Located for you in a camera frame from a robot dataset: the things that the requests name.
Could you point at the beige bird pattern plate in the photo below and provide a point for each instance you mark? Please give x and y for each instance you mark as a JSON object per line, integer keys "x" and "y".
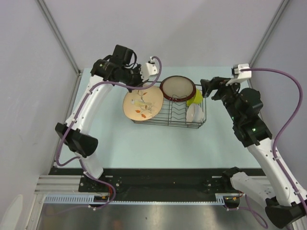
{"x": 142, "y": 105}

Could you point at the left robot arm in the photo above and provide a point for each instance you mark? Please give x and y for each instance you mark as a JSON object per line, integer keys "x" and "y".
{"x": 118, "y": 69}

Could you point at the green bowl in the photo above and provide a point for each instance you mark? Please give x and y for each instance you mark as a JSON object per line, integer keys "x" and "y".
{"x": 196, "y": 99}

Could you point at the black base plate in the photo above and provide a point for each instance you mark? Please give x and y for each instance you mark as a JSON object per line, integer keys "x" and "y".
{"x": 167, "y": 195}

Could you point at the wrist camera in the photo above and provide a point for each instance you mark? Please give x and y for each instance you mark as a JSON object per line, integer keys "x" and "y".
{"x": 240, "y": 73}
{"x": 149, "y": 69}

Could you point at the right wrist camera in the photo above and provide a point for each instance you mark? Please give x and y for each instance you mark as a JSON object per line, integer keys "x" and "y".
{"x": 240, "y": 73}

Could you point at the red rimmed round plate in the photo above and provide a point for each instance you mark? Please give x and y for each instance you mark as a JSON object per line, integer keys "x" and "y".
{"x": 178, "y": 88}

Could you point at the black wire dish rack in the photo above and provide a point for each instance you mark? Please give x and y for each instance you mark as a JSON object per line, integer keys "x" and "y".
{"x": 174, "y": 114}

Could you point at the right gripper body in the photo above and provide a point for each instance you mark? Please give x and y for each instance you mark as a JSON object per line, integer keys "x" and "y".
{"x": 227, "y": 93}

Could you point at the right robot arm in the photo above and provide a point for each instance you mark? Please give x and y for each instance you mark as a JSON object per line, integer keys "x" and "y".
{"x": 285, "y": 200}

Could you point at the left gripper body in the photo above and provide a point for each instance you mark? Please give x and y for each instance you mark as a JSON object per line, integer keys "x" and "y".
{"x": 133, "y": 76}

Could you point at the white bowl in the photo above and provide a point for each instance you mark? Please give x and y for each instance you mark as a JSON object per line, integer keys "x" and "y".
{"x": 194, "y": 113}

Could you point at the white cable duct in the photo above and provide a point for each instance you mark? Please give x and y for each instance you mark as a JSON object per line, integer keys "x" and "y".
{"x": 69, "y": 198}

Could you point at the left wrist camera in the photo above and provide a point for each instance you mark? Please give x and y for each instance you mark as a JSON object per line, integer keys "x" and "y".
{"x": 149, "y": 69}

